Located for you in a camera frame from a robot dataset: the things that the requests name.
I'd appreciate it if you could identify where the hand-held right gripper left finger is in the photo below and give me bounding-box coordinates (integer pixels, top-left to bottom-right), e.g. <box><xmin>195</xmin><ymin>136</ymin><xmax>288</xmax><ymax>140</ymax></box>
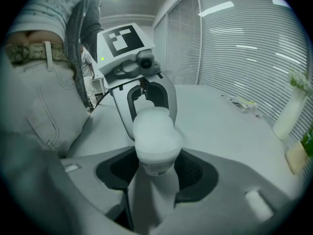
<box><xmin>60</xmin><ymin>145</ymin><xmax>141</xmax><ymax>232</ymax></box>

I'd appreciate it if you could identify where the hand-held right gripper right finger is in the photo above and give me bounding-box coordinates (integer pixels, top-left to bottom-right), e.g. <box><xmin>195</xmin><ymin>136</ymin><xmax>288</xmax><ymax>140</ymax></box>
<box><xmin>156</xmin><ymin>148</ymin><xmax>294</xmax><ymax>235</ymax></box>

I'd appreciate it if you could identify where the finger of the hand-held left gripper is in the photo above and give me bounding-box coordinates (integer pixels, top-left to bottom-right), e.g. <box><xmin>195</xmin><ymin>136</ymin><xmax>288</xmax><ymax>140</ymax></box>
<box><xmin>146</xmin><ymin>73</ymin><xmax>178</xmax><ymax>127</ymax></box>
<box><xmin>109</xmin><ymin>78</ymin><xmax>143</xmax><ymax>142</ymax></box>

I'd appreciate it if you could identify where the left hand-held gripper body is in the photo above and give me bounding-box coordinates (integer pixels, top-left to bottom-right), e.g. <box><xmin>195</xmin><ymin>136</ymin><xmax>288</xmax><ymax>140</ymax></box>
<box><xmin>96</xmin><ymin>24</ymin><xmax>163</xmax><ymax>91</ymax></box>

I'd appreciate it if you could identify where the person's left forearm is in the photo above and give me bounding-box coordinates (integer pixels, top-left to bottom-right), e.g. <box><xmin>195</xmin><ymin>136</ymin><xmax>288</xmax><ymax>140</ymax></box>
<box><xmin>73</xmin><ymin>0</ymin><xmax>105</xmax><ymax>48</ymax></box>

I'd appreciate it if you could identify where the green yellow magazine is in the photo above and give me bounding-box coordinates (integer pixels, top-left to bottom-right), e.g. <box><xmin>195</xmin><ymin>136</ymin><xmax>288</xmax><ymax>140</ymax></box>
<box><xmin>220</xmin><ymin>94</ymin><xmax>257</xmax><ymax>114</ymax></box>

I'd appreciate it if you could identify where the person's body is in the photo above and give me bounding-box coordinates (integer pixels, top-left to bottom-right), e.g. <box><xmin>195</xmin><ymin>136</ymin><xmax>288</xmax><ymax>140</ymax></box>
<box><xmin>0</xmin><ymin>0</ymin><xmax>106</xmax><ymax>161</ymax></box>

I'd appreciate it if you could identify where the snake print belt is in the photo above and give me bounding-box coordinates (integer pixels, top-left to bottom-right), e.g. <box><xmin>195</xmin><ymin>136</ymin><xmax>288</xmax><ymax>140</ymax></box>
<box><xmin>4</xmin><ymin>42</ymin><xmax>70</xmax><ymax>65</ymax></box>

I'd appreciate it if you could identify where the small potted flower plant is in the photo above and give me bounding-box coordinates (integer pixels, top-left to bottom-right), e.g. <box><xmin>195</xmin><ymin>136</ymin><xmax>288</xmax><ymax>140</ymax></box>
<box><xmin>285</xmin><ymin>128</ymin><xmax>313</xmax><ymax>175</ymax></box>

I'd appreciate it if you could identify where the white vase with white flowers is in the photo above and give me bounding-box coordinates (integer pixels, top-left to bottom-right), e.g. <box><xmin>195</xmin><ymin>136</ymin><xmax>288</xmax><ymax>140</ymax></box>
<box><xmin>272</xmin><ymin>70</ymin><xmax>313</xmax><ymax>141</ymax></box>

